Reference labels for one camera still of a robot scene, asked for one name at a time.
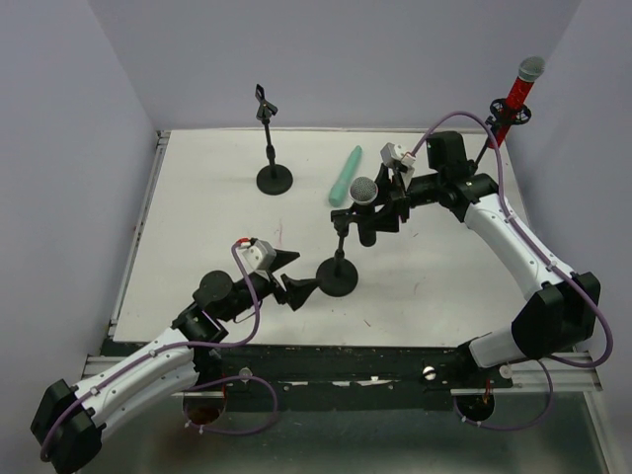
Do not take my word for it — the black microphone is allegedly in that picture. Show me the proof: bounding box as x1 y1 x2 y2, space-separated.
350 177 378 247

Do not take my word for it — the black round-base stand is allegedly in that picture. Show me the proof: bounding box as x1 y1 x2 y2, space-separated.
316 204 375 297
255 84 293 196

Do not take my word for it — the teal microphone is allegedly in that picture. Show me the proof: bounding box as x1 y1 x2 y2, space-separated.
327 145 363 207

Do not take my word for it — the black tripod shock-mount stand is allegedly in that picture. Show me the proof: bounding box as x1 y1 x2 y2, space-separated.
486 97 532 145

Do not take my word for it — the red rhinestone microphone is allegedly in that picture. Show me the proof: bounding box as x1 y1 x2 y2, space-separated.
487 56 545 145

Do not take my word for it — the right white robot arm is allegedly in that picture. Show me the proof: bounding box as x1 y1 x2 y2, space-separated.
365 131 600 368

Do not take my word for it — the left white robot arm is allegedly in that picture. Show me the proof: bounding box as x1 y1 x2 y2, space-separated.
31 239 319 473

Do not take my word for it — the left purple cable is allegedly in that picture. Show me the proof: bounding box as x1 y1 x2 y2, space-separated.
39 239 278 463

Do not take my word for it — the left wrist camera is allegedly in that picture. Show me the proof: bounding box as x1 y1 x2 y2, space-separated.
239 239 277 272

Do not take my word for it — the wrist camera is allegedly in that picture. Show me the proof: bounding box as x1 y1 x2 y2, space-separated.
239 239 277 272
380 142 416 189

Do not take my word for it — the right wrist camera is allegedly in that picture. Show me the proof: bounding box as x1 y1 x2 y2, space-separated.
380 142 416 189

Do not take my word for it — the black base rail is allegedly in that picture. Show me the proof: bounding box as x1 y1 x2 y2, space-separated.
184 345 513 413

